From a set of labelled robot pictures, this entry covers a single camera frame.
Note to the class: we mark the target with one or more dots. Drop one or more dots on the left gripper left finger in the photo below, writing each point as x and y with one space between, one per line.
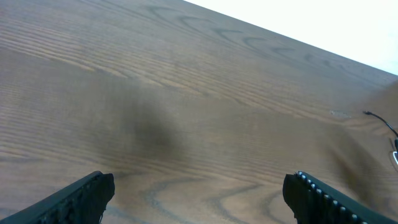
82 202

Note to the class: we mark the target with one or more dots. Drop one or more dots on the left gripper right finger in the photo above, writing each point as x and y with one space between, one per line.
314 202

